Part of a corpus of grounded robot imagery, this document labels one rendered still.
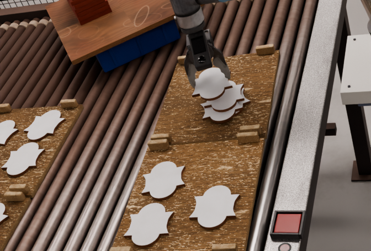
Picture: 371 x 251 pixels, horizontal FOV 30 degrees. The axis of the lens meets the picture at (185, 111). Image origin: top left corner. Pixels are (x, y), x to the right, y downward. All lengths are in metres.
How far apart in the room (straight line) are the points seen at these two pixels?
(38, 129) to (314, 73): 0.90
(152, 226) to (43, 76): 1.01
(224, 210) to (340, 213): 1.26
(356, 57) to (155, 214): 0.79
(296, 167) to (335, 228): 1.09
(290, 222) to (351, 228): 1.21
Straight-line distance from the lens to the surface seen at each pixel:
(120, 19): 2.50
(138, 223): 1.80
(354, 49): 2.19
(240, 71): 2.20
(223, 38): 2.43
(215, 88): 2.02
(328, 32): 2.31
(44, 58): 2.72
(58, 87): 2.51
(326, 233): 2.89
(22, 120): 2.40
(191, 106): 2.12
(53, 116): 2.32
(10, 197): 2.08
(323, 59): 2.19
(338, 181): 3.08
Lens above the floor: 2.17
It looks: 36 degrees down
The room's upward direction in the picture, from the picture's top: 21 degrees counter-clockwise
